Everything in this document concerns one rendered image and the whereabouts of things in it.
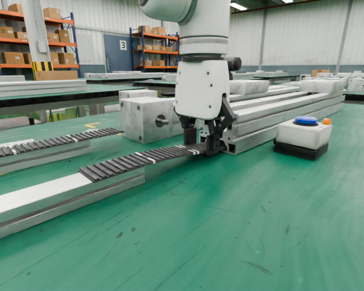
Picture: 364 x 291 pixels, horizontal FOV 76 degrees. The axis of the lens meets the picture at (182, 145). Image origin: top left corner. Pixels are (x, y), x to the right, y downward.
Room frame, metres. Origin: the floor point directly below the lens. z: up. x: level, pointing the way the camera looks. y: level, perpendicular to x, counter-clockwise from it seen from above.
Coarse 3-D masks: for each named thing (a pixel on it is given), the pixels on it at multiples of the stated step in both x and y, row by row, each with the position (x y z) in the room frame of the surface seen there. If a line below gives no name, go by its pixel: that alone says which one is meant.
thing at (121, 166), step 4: (108, 160) 0.33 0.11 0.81; (112, 160) 0.33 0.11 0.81; (116, 160) 0.33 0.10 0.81; (108, 164) 0.32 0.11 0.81; (112, 164) 0.31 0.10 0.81; (116, 164) 0.31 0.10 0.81; (120, 164) 0.32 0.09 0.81; (124, 164) 0.31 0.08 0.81; (116, 168) 0.30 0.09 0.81; (120, 168) 0.30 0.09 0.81; (124, 168) 0.30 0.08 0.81; (128, 168) 0.30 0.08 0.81; (132, 168) 0.30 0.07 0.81; (124, 172) 0.29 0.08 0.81
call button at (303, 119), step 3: (297, 117) 0.47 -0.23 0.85; (300, 117) 0.46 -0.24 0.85; (303, 117) 0.46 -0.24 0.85; (306, 117) 0.46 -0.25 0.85; (309, 117) 0.46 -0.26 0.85; (312, 117) 0.46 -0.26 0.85; (297, 120) 0.46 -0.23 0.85; (300, 120) 0.45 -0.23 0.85; (303, 120) 0.45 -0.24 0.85; (306, 120) 0.45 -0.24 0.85; (309, 120) 0.45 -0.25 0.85; (312, 120) 0.45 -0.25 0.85; (315, 120) 0.45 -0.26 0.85; (303, 123) 0.45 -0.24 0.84; (306, 123) 0.45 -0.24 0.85; (309, 123) 0.44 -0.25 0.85; (312, 123) 0.44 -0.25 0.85; (315, 123) 0.45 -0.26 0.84
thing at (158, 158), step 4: (140, 152) 0.37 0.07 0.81; (144, 152) 0.37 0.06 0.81; (148, 152) 0.37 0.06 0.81; (152, 152) 0.37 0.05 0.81; (148, 156) 0.35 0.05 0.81; (152, 156) 0.35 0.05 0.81; (156, 156) 0.35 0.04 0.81; (160, 156) 0.35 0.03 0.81; (156, 160) 0.34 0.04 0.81; (160, 160) 0.34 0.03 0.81; (164, 160) 0.34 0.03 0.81
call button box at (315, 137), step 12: (288, 132) 0.45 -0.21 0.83; (300, 132) 0.43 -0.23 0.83; (312, 132) 0.42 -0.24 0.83; (324, 132) 0.43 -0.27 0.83; (276, 144) 0.46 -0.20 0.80; (288, 144) 0.45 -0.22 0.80; (300, 144) 0.43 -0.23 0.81; (312, 144) 0.41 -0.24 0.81; (324, 144) 0.45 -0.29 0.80; (300, 156) 0.43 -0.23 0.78; (312, 156) 0.41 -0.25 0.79
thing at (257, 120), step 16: (272, 96) 0.73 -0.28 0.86; (288, 96) 0.77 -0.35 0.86; (304, 96) 0.73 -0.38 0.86; (320, 96) 0.76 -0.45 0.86; (336, 96) 0.94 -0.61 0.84; (240, 112) 0.46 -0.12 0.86; (256, 112) 0.48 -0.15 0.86; (272, 112) 0.54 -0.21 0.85; (288, 112) 0.60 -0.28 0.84; (304, 112) 0.68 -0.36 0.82; (320, 112) 0.79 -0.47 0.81; (208, 128) 0.49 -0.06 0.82; (240, 128) 0.45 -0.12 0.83; (256, 128) 0.49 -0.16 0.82; (272, 128) 0.54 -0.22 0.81; (240, 144) 0.45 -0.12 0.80; (256, 144) 0.49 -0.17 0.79
